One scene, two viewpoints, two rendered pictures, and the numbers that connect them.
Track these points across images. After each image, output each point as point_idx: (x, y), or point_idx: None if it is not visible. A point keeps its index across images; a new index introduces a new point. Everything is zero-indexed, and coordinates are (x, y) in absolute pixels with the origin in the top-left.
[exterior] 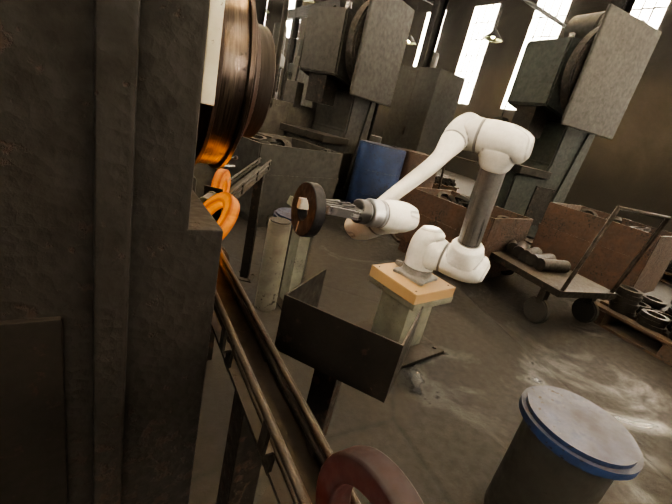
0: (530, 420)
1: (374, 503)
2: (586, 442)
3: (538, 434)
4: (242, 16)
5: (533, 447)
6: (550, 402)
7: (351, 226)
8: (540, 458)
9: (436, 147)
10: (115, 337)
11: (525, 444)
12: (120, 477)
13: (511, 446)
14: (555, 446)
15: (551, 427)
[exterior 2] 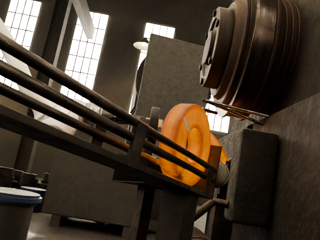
0: (34, 199)
1: None
2: (30, 193)
3: (38, 201)
4: None
5: (28, 214)
6: (11, 192)
7: (74, 132)
8: (30, 215)
9: (2, 24)
10: None
11: (24, 217)
12: None
13: (11, 231)
14: (41, 199)
15: (35, 195)
